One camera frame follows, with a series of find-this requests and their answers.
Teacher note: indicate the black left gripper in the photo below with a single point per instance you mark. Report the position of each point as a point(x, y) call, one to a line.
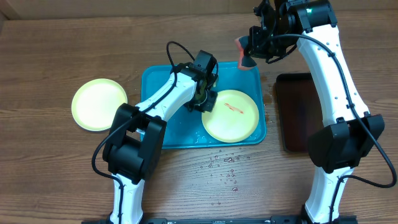
point(208, 104)

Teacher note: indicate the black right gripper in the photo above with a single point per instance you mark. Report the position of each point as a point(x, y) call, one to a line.
point(255, 50)

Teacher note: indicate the red black sponge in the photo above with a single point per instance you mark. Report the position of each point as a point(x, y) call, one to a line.
point(245, 61)

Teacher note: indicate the yellow-green plate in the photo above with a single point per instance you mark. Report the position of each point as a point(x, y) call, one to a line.
point(95, 103)
point(234, 117)

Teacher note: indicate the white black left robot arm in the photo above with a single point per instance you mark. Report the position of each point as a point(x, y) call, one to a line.
point(133, 146)

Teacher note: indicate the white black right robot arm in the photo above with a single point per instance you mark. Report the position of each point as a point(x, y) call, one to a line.
point(349, 130)

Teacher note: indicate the teal plastic tray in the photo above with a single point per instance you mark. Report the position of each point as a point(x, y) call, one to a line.
point(185, 129)

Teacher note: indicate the black water tray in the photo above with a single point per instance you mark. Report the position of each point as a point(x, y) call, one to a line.
point(300, 113)

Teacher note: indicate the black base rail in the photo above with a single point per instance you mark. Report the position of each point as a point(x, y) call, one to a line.
point(291, 219)

